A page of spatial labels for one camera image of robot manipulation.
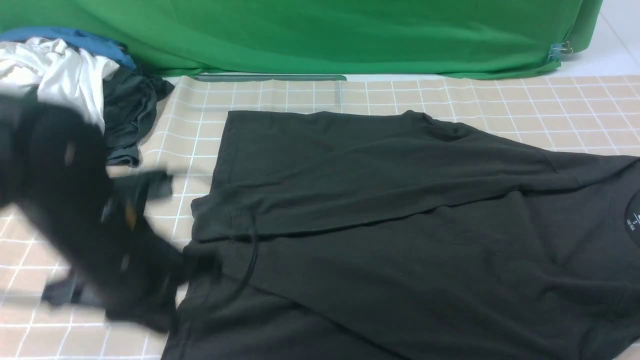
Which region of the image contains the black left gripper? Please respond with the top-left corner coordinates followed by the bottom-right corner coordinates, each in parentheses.
top-left (42, 200), bottom-right (221, 333)

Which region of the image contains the dark gray long-sleeve top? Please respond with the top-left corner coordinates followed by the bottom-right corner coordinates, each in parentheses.
top-left (162, 111), bottom-right (639, 360)

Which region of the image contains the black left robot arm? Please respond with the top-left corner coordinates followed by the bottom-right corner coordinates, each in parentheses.
top-left (1, 95), bottom-right (218, 334)

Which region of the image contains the beige checkered tablecloth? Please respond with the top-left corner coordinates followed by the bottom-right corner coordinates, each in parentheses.
top-left (0, 75), bottom-right (639, 360)

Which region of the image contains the dark crumpled garment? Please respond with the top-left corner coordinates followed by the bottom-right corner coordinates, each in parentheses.
top-left (102, 66), bottom-right (175, 167)

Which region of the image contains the white crumpled garment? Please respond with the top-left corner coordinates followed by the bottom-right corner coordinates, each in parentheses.
top-left (0, 37), bottom-right (120, 131)

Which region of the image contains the green backdrop cloth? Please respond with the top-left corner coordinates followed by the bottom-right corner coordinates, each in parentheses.
top-left (1, 0), bottom-right (602, 80)

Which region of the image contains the blue binder clip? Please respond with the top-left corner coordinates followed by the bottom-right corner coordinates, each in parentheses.
top-left (547, 40), bottom-right (575, 62)

